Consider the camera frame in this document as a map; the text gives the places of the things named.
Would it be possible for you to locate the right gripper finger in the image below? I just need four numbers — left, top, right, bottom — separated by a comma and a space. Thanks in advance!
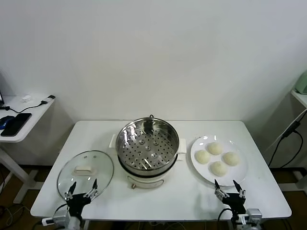
214, 179, 229, 200
233, 180, 247, 199

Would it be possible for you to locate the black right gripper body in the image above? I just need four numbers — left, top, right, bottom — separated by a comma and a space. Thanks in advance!
222, 193, 247, 215

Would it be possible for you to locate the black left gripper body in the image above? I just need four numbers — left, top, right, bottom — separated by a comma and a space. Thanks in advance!
66, 193, 94, 218

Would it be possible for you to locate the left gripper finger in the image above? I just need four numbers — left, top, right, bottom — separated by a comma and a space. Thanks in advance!
64, 181, 78, 200
83, 178, 100, 198

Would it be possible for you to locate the white steamed baozi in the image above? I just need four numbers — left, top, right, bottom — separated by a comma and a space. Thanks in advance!
207, 142, 223, 155
195, 150, 212, 165
222, 151, 240, 167
210, 161, 228, 177

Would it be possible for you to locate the round glass pot lid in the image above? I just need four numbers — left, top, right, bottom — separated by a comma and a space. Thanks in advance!
57, 150, 115, 200

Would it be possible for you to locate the perforated steel steamer basket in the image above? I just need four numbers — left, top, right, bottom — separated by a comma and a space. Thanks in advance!
115, 117, 180, 172

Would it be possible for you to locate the round white plate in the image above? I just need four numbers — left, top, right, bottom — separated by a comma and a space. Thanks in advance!
190, 135, 249, 187

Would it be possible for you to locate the cream electric cooking pot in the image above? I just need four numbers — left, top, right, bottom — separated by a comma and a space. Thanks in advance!
109, 134, 187, 190

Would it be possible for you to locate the white side desk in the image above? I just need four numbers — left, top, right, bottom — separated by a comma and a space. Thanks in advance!
0, 95, 56, 205

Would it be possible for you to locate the black smartphone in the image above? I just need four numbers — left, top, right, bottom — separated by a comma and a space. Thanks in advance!
0, 112, 33, 138

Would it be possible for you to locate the blue computer mouse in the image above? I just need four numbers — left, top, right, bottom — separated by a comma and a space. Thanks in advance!
0, 115, 15, 129

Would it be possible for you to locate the pale green appliance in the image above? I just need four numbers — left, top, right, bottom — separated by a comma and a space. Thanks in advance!
293, 71, 307, 95

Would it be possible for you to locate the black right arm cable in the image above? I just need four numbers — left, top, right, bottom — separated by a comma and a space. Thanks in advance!
216, 207, 233, 230

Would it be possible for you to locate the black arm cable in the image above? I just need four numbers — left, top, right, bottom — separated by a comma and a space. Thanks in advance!
216, 207, 233, 230
53, 203, 70, 220

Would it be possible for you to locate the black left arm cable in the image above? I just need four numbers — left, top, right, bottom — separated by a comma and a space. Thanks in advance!
53, 203, 70, 220

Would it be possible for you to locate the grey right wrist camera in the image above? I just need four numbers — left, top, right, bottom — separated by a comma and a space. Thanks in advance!
238, 207, 262, 225

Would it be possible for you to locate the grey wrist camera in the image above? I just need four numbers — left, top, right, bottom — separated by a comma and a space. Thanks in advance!
42, 212, 71, 227
238, 207, 262, 225

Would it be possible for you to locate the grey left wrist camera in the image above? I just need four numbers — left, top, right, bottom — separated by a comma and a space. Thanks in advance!
42, 212, 71, 227

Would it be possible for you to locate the black power cable with brick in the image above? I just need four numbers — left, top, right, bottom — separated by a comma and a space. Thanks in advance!
267, 120, 304, 169

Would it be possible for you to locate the white hanging cable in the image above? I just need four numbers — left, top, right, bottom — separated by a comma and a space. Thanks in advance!
264, 111, 307, 152

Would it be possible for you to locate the black cable with adapter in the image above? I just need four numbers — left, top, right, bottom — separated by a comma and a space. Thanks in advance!
0, 95, 56, 114

